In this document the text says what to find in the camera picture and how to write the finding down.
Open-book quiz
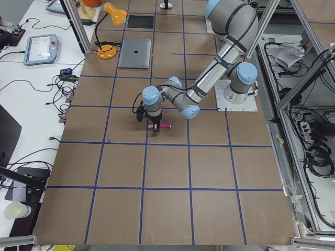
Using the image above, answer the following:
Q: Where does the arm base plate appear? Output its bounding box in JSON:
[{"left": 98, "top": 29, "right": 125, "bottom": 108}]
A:
[
  {"left": 205, "top": 19, "right": 216, "bottom": 35},
  {"left": 214, "top": 79, "right": 258, "bottom": 112}
]

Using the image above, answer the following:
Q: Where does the white paper cup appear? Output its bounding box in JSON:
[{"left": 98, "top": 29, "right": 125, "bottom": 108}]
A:
[{"left": 4, "top": 201, "right": 31, "bottom": 220}]

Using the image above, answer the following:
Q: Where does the grey closed laptop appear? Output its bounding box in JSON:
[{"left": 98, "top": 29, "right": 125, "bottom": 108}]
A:
[{"left": 118, "top": 38, "right": 151, "bottom": 69}]

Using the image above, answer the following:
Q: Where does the black monitor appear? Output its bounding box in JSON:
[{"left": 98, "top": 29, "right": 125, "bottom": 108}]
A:
[{"left": 0, "top": 106, "right": 22, "bottom": 167}]

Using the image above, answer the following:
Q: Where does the blue teach pendant near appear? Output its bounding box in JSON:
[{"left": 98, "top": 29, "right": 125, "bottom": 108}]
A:
[{"left": 23, "top": 34, "right": 59, "bottom": 66}]

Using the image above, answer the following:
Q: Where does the blue teach pendant far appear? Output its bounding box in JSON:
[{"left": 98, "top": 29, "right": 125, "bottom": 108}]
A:
[{"left": 45, "top": 0, "right": 65, "bottom": 15}]

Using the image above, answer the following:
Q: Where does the orange cylinder container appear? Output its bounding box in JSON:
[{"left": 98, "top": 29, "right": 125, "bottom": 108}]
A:
[{"left": 83, "top": 0, "right": 102, "bottom": 8}]

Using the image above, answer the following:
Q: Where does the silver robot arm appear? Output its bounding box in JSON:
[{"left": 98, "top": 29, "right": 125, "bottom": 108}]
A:
[{"left": 133, "top": 1, "right": 258, "bottom": 132}]

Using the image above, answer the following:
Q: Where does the black mousepad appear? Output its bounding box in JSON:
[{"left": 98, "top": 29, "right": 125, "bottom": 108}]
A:
[{"left": 127, "top": 15, "right": 154, "bottom": 29}]

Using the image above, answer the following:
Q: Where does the black power adapter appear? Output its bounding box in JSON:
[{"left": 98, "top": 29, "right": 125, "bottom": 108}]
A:
[{"left": 81, "top": 18, "right": 96, "bottom": 26}]

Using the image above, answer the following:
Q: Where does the white computer mouse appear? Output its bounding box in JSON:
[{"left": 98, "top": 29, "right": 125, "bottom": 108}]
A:
[{"left": 159, "top": 3, "right": 173, "bottom": 9}]

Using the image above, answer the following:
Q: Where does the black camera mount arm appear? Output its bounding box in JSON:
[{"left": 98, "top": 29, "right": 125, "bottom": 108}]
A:
[{"left": 1, "top": 166, "right": 51, "bottom": 190}]

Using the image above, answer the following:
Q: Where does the wooden stand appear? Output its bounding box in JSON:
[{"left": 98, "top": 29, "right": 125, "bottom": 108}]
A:
[{"left": 77, "top": 0, "right": 96, "bottom": 20}]

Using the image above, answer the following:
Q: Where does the orange desk lamp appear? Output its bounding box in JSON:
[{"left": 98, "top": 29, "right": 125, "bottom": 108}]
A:
[{"left": 94, "top": 2, "right": 128, "bottom": 59}]

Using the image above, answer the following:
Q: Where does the pink marker pen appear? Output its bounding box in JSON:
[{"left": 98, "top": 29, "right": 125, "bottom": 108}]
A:
[{"left": 148, "top": 124, "right": 172, "bottom": 129}]

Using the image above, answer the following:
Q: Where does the aluminium frame post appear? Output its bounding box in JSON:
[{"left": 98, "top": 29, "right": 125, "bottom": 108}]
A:
[{"left": 60, "top": 0, "right": 92, "bottom": 55}]

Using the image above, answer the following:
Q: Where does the blue teach pendant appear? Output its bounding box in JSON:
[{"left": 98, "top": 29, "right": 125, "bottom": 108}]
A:
[
  {"left": 23, "top": 34, "right": 59, "bottom": 66},
  {"left": 45, "top": 0, "right": 65, "bottom": 15}
]

